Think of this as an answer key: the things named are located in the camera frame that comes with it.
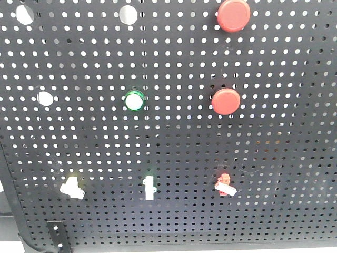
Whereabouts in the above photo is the left black clamp bracket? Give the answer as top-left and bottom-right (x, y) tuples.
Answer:
(47, 221), (72, 253)

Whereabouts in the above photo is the red mushroom button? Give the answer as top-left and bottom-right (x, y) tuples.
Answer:
(217, 0), (251, 33)
(211, 88), (241, 115)

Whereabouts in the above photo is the upper red mushroom button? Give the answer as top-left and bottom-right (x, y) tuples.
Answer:
(217, 0), (251, 33)

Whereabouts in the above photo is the red rotary switch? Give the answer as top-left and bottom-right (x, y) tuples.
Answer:
(214, 173), (237, 197)

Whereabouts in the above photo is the white rotary switch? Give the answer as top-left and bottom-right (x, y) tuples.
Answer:
(142, 176), (157, 201)

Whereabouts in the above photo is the lower red mushroom button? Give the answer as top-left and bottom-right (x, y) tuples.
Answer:
(211, 88), (241, 115)

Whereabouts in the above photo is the green round push button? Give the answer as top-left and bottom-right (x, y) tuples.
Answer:
(124, 89), (145, 111)

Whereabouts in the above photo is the yellow-lit rotary switch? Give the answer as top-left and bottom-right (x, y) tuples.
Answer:
(60, 177), (85, 199)

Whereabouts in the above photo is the black perforated pegboard panel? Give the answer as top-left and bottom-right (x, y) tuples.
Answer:
(1, 1), (336, 252)

